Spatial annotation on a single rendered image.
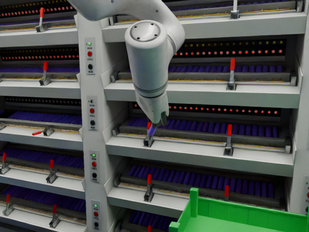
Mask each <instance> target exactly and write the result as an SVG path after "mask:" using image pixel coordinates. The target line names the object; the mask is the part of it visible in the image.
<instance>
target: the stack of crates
mask: <svg viewBox="0 0 309 232"><path fill-rule="evenodd" d="M198 195H199V189H198V188H191V189H190V199H189V201H188V203H187V205H186V207H185V208H184V210H183V212H182V214H181V216H180V217H179V219H178V221H177V222H173V221H172V222H171V223H170V225H169V232H309V206H308V214H307V215H303V214H297V213H291V212H286V211H280V210H274V209H267V208H261V207H255V206H250V205H244V204H239V203H231V202H226V201H220V200H214V199H208V198H203V197H198Z"/></svg>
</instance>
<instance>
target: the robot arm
mask: <svg viewBox="0 0 309 232"><path fill-rule="evenodd" d="M67 1H68V2H69V3H70V4H71V5H72V6H73V8H74V9H75V10H76V11H77V12H78V13H79V14H80V15H82V16H83V17H84V18H85V19H87V20H89V21H92V22H95V21H99V20H102V19H104V18H107V17H110V16H112V15H116V14H127V15H131V16H133V17H136V18H137V19H139V20H140V21H138V22H135V23H134V24H132V25H131V26H129V27H128V29H127V30H126V32H125V42H126V48H127V53H128V58H129V64H130V68H131V74H132V80H133V85H134V89H135V94H136V101H137V103H138V105H139V106H140V108H141V109H142V110H143V111H144V113H145V114H146V115H147V121H148V122H152V128H156V127H159V126H160V125H161V124H162V125H163V126H165V125H167V124H168V123H167V120H166V117H168V115H169V106H168V99H167V94H166V89H167V86H168V66H169V63H170V60H171V58H172V57H173V56H174V54H175V53H176V52H177V51H178V50H179V48H180V47H181V46H182V45H183V43H184V41H185V31H184V29H183V27H182V25H181V23H180V22H179V21H178V19H177V18H176V17H175V15H174V14H173V13H172V12H171V11H170V9H169V8H168V7H167V6H166V5H165V4H164V3H163V2H162V1H161V0H67Z"/></svg>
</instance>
